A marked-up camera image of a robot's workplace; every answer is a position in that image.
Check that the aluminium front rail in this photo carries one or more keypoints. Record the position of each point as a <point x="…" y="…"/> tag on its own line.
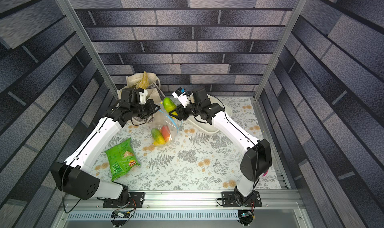
<point x="278" y="206"/>

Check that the left circuit board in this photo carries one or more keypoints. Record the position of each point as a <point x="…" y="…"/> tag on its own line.
<point x="120" y="214"/>

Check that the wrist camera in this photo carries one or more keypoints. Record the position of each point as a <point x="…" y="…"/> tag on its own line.
<point x="183" y="96"/>
<point x="142" y="96"/>

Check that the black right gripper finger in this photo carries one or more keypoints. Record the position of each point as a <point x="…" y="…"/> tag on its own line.
<point x="179" y="113"/>
<point x="151" y="108"/>

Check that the clear zip-top bag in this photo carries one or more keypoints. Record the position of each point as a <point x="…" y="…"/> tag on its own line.
<point x="162" y="118"/>

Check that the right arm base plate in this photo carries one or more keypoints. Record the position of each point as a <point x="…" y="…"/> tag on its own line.
<point x="236" y="200"/>

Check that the circuit board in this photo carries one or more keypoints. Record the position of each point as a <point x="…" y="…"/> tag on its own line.
<point x="245" y="217"/>
<point x="120" y="214"/>

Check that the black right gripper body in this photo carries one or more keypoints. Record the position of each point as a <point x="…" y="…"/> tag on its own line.
<point x="180" y="111"/>

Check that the right aluminium frame post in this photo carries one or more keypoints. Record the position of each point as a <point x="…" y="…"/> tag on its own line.
<point x="297" y="9"/>

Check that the green mango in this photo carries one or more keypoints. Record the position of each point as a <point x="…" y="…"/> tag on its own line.
<point x="169" y="105"/>
<point x="157" y="136"/>

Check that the yellow snack packet in tote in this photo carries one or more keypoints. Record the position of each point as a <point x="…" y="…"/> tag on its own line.
<point x="144" y="82"/>

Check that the aluminium frame post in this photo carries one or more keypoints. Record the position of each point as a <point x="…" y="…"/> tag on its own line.
<point x="82" y="34"/>
<point x="297" y="9"/>

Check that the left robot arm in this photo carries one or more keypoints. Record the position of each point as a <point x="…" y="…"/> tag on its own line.
<point x="73" y="175"/>

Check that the red mango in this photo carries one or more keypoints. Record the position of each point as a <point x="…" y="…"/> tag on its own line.
<point x="166" y="133"/>

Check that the yellow mango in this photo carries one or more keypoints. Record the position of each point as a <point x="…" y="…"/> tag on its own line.
<point x="157" y="144"/>

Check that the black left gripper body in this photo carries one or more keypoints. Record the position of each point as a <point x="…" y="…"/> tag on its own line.
<point x="145" y="108"/>

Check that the left aluminium frame post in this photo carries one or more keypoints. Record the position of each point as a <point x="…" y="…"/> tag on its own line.
<point x="82" y="34"/>

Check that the green chip bag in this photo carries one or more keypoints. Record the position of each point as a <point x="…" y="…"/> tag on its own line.
<point x="121" y="159"/>

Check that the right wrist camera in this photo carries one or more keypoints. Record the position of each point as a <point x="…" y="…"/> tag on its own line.
<point x="183" y="96"/>

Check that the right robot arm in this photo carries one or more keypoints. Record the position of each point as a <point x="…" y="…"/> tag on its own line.
<point x="256" y="152"/>

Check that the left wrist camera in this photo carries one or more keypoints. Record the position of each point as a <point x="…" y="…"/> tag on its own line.
<point x="142" y="96"/>

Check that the right circuit board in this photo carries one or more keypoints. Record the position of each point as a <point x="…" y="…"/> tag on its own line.
<point x="245" y="217"/>

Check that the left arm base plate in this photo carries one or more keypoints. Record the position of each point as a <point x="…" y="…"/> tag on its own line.
<point x="132" y="199"/>

